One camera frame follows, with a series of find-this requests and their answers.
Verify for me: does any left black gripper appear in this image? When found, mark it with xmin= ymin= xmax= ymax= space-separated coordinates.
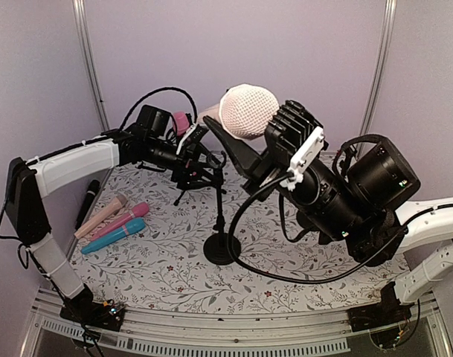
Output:
xmin=145 ymin=136 xmax=222 ymax=190

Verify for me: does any tall pink microphone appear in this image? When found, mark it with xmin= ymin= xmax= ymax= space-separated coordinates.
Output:
xmin=173 ymin=112 xmax=190 ymax=137

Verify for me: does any beige microphone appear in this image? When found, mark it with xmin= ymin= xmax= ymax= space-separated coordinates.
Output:
xmin=198 ymin=83 xmax=279 ymax=140
xmin=74 ymin=194 xmax=127 ymax=239

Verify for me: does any short pink microphone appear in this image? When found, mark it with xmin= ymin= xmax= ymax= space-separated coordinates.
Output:
xmin=90 ymin=202 xmax=150 ymax=241

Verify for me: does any round stand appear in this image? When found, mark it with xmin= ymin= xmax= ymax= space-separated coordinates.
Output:
xmin=203 ymin=151 xmax=241 ymax=266

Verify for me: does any blue microphone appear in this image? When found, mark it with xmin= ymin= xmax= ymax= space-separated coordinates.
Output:
xmin=81 ymin=217 xmax=146 ymax=254

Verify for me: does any black microphone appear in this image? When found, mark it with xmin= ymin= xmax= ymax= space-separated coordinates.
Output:
xmin=74 ymin=179 xmax=100 ymax=229

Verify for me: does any black tripod shock-mount stand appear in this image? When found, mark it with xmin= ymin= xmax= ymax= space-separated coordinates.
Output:
xmin=173 ymin=182 xmax=218 ymax=206

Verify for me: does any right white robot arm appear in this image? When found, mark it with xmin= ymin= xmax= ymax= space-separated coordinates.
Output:
xmin=202 ymin=100 xmax=453 ymax=324

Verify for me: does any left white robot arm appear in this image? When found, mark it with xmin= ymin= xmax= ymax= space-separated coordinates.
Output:
xmin=0 ymin=106 xmax=209 ymax=323

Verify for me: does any floral table mat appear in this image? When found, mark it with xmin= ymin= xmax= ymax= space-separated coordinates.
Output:
xmin=71 ymin=166 xmax=408 ymax=314

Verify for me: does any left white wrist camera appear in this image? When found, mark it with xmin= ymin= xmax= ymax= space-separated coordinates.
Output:
xmin=176 ymin=123 xmax=208 ymax=155

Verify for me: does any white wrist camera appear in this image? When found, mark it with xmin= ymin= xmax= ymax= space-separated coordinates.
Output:
xmin=280 ymin=126 xmax=325 ymax=191
xmin=176 ymin=123 xmax=208 ymax=155

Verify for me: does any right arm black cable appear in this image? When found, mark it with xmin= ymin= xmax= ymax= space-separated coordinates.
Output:
xmin=228 ymin=174 xmax=435 ymax=286

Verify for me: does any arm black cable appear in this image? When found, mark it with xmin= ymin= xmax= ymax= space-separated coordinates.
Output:
xmin=120 ymin=87 xmax=197 ymax=131
xmin=228 ymin=174 xmax=435 ymax=286

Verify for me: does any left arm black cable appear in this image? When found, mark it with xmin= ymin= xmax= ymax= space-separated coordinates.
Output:
xmin=120 ymin=87 xmax=197 ymax=131

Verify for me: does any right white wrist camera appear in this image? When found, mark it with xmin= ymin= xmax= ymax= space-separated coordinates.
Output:
xmin=280 ymin=126 xmax=325 ymax=191

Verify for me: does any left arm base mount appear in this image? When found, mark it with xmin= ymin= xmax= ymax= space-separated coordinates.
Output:
xmin=60 ymin=285 xmax=126 ymax=332

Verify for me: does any right aluminium frame post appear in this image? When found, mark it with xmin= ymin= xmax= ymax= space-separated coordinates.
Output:
xmin=358 ymin=0 xmax=397 ymax=136

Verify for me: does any aluminium frame post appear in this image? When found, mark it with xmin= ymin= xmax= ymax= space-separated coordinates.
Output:
xmin=72 ymin=0 xmax=111 ymax=132
xmin=358 ymin=0 xmax=397 ymax=136

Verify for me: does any left aluminium frame post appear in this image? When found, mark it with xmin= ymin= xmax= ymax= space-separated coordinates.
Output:
xmin=72 ymin=0 xmax=111 ymax=132

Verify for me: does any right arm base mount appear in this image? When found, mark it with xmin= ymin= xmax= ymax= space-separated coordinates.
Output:
xmin=347 ymin=282 xmax=413 ymax=332

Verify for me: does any front aluminium rail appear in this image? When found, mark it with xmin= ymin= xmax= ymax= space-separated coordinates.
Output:
xmin=19 ymin=288 xmax=453 ymax=357

